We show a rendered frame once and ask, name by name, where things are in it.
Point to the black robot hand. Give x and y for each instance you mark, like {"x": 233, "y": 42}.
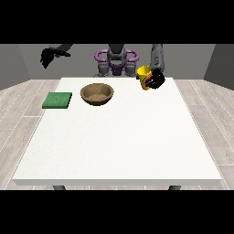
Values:
{"x": 47, "y": 57}
{"x": 156, "y": 79}

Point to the yellow cup with melon print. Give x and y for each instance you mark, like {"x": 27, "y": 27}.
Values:
{"x": 144, "y": 74}

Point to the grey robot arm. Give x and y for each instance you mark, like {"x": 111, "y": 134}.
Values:
{"x": 63, "y": 47}
{"x": 157, "y": 58}

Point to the green square pad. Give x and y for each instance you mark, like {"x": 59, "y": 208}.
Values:
{"x": 57, "y": 100}

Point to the brown wooden bowl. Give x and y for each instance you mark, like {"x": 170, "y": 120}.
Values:
{"x": 97, "y": 93}

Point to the grey robot trunk purple rings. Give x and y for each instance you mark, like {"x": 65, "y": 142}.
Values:
{"x": 116, "y": 62}

